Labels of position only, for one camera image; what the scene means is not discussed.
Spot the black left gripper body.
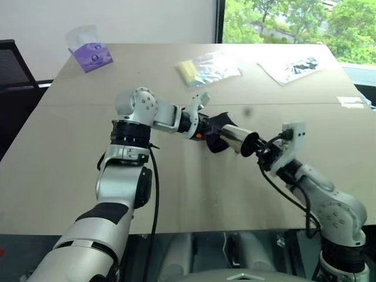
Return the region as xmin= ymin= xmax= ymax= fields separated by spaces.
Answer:
xmin=194 ymin=113 xmax=220 ymax=143

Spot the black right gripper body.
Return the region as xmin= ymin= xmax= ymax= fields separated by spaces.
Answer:
xmin=257 ymin=140 xmax=284 ymax=173

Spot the black drawstring pouch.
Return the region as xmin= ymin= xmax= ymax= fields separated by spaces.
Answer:
xmin=203 ymin=111 xmax=239 ymax=155

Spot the shiny metal cup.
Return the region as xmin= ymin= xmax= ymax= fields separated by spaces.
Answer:
xmin=219 ymin=123 xmax=261 ymax=157

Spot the plastic bag with yellow sponge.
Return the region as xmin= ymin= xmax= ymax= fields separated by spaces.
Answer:
xmin=174 ymin=51 xmax=244 ymax=89

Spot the plastic bag with black item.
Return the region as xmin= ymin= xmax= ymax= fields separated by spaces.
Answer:
xmin=257 ymin=53 xmax=324 ymax=87

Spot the white tape piece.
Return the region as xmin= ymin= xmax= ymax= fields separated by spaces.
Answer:
xmin=337 ymin=96 xmax=364 ymax=109

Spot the grey rounded shape under table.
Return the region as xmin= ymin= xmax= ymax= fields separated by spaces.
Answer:
xmin=166 ymin=233 xmax=195 ymax=274
xmin=234 ymin=232 xmax=277 ymax=273

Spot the grey robot torso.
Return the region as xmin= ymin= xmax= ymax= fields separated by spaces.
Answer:
xmin=179 ymin=270 xmax=297 ymax=282

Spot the purple tissue box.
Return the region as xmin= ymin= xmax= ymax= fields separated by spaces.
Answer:
xmin=65 ymin=25 xmax=115 ymax=74

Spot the black office chair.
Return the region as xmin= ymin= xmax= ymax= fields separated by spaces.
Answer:
xmin=0 ymin=39 xmax=54 ymax=162

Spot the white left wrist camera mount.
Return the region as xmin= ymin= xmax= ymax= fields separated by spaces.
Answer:
xmin=182 ymin=92 xmax=212 ymax=140

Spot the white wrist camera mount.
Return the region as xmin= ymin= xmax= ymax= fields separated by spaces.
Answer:
xmin=182 ymin=92 xmax=212 ymax=140
xmin=269 ymin=120 xmax=307 ymax=179

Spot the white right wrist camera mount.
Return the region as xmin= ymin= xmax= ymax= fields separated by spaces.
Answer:
xmin=269 ymin=120 xmax=307 ymax=179

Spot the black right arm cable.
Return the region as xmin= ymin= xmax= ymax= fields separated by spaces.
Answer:
xmin=257 ymin=130 xmax=323 ymax=239

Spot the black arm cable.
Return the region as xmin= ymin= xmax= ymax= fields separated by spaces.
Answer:
xmin=257 ymin=130 xmax=323 ymax=239
xmin=147 ymin=142 xmax=161 ymax=236

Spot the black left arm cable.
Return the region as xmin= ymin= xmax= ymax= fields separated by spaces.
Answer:
xmin=147 ymin=142 xmax=161 ymax=236

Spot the black window frame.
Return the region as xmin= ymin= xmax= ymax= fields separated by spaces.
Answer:
xmin=214 ymin=0 xmax=227 ymax=45

